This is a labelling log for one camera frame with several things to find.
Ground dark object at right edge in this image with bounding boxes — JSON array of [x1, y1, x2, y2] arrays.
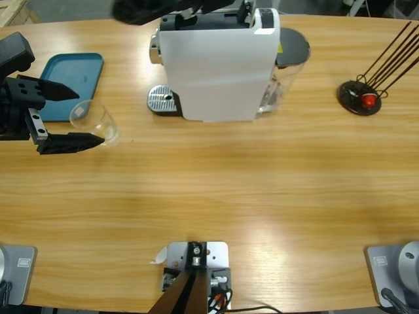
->
[[162, 241, 232, 310]]

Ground grey coffee machine lever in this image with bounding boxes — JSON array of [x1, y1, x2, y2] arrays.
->
[[236, 0, 256, 27]]

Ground orange cable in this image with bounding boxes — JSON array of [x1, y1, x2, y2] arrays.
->
[[209, 290, 230, 311]]

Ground white capsule coffee machine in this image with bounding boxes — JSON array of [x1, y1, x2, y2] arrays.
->
[[146, 7, 282, 124]]

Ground thin black power cable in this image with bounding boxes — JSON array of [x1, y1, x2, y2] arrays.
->
[[225, 305, 284, 314]]

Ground dark camera post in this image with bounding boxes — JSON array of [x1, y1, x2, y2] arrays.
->
[[147, 241, 210, 314]]

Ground black capsule holder with rods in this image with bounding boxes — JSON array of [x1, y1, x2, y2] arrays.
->
[[337, 21, 419, 116]]

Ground clear water tank grey lid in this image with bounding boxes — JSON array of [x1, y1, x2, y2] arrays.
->
[[257, 27, 311, 118]]

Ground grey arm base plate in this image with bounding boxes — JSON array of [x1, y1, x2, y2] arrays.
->
[[365, 241, 419, 308], [0, 245, 38, 305]]

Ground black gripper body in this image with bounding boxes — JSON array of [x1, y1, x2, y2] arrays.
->
[[0, 86, 50, 145], [183, 0, 236, 16]]

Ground white metal chair frame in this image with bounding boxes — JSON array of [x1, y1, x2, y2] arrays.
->
[[342, 0, 373, 17]]

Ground black base cable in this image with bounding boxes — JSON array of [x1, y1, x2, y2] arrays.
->
[[0, 280, 14, 307], [381, 287, 412, 314]]

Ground teal plastic tray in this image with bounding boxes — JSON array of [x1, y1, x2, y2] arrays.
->
[[38, 52, 105, 123]]

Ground wooden pallet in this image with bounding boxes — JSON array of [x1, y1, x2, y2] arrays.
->
[[0, 0, 42, 27]]

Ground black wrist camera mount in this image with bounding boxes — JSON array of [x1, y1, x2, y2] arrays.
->
[[0, 31, 36, 82]]

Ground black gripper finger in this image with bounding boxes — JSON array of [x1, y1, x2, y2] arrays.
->
[[111, 0, 197, 26], [6, 74, 81, 111], [35, 131, 105, 156]]

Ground clear drinking glass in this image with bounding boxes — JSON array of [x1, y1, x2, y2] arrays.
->
[[69, 99, 120, 147]]

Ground white tape piece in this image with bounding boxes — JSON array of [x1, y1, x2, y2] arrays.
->
[[149, 247, 168, 265]]

